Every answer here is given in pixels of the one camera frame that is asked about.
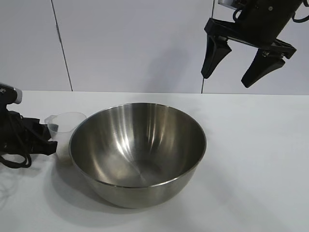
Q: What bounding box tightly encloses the translucent plastic measuring cup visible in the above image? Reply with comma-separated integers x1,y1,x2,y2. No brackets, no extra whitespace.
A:
44,111,88,166

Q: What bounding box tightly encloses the stainless steel mixing bowl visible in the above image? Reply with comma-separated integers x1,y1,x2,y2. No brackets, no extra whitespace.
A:
69,102,208,209

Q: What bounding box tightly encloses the black right camera cable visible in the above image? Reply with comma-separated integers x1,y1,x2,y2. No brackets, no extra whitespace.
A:
232,4,245,21

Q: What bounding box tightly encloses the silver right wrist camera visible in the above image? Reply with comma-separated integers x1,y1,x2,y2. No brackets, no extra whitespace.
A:
217,0,242,8

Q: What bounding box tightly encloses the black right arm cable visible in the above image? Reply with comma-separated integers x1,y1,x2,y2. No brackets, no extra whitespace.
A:
291,7,309,24

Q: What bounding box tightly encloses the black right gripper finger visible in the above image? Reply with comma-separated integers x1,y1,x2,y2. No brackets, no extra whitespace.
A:
240,48,286,88
200,33,233,79

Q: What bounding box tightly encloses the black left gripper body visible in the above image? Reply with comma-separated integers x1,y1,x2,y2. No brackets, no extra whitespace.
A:
0,105,33,159

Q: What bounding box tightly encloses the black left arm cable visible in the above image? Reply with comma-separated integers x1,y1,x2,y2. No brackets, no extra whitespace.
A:
0,108,33,168

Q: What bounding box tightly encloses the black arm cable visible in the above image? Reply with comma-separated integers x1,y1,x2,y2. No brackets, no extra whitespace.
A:
0,108,33,168
291,7,309,24

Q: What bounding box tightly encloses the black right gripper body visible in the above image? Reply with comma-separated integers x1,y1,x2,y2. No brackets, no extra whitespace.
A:
203,0,297,60

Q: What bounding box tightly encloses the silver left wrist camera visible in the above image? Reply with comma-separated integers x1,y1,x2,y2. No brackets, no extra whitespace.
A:
0,82,23,106

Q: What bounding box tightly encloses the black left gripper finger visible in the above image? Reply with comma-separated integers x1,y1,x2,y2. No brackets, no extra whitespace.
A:
22,116,53,141
30,138,59,156

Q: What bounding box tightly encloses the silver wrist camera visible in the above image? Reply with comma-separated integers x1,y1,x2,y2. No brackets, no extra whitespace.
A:
217,0,242,8
0,82,23,106

